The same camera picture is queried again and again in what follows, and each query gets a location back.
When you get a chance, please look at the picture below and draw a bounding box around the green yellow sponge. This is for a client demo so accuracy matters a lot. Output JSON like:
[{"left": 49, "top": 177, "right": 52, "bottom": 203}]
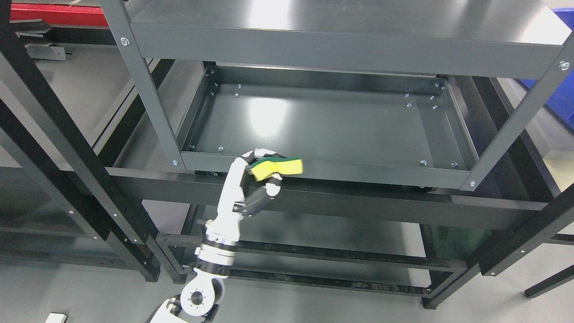
[{"left": 249, "top": 156, "right": 304, "bottom": 181}]

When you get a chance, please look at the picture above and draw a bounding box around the grey metal shelf unit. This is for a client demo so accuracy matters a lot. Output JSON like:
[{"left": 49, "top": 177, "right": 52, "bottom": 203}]
[{"left": 100, "top": 0, "right": 573, "bottom": 310}]

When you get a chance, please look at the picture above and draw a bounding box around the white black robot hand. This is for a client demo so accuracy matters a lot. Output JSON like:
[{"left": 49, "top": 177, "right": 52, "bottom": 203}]
[{"left": 205, "top": 148, "right": 283, "bottom": 246}]

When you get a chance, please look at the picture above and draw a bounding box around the blue plastic bin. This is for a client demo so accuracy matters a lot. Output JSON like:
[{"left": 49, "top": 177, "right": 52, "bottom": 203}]
[{"left": 515, "top": 2, "right": 574, "bottom": 129}]

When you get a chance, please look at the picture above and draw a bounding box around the red panel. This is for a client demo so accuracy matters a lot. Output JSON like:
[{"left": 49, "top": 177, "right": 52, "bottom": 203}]
[{"left": 10, "top": 3, "right": 109, "bottom": 27}]

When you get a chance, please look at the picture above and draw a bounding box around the black metal rack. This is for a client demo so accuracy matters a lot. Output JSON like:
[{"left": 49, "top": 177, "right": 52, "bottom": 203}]
[{"left": 1, "top": 0, "right": 187, "bottom": 284}]

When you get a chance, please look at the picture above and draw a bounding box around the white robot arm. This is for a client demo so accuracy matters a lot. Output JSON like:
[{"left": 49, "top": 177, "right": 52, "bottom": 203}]
[{"left": 149, "top": 237, "right": 238, "bottom": 323}]

